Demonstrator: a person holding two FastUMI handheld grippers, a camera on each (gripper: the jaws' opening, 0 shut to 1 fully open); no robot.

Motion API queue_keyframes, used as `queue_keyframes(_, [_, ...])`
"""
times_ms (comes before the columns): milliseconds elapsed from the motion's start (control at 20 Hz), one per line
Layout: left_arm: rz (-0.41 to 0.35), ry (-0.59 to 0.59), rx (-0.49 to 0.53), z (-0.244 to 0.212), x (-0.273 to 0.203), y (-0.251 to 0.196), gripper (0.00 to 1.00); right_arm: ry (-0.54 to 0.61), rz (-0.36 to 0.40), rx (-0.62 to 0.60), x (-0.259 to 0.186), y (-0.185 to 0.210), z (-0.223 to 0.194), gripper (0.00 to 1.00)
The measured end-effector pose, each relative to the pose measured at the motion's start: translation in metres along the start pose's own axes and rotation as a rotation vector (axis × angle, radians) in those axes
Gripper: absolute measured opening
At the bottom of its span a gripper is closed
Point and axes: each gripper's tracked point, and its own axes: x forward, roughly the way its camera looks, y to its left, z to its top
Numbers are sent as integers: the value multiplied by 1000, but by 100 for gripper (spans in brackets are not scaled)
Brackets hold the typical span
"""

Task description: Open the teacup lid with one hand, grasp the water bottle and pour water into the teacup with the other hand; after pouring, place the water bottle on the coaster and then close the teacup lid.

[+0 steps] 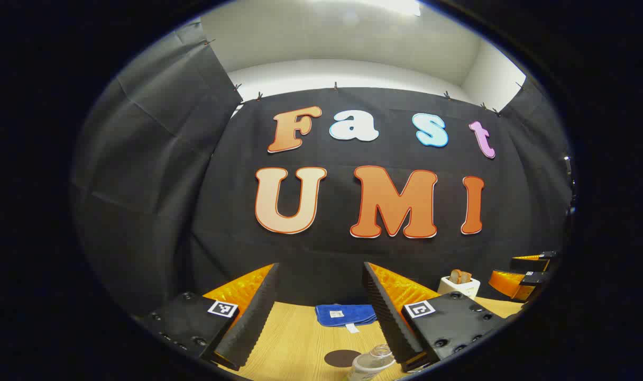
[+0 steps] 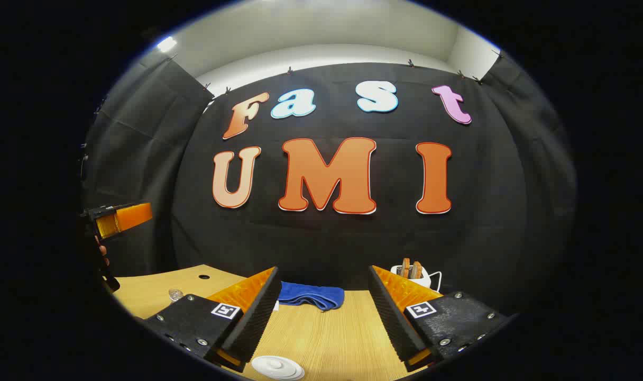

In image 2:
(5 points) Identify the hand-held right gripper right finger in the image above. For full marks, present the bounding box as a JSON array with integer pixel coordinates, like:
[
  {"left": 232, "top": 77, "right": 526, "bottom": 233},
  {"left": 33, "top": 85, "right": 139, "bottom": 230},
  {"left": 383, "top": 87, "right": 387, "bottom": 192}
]
[{"left": 368, "top": 265, "right": 512, "bottom": 373}]

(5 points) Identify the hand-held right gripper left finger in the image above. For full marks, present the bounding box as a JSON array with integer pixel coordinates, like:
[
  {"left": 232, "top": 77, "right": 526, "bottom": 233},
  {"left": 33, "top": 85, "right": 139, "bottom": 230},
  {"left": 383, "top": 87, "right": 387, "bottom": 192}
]
[{"left": 142, "top": 266, "right": 282, "bottom": 373}]

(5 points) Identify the white toaster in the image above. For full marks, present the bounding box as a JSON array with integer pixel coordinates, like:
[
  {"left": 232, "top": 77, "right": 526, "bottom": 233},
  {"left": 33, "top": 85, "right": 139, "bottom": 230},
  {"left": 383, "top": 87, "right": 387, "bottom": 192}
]
[{"left": 390, "top": 265, "right": 432, "bottom": 289}]

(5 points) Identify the blue towel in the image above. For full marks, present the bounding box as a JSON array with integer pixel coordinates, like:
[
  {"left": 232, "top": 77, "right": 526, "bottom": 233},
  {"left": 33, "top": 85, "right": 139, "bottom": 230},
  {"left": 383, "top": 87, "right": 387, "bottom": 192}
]
[{"left": 277, "top": 281, "right": 345, "bottom": 312}]

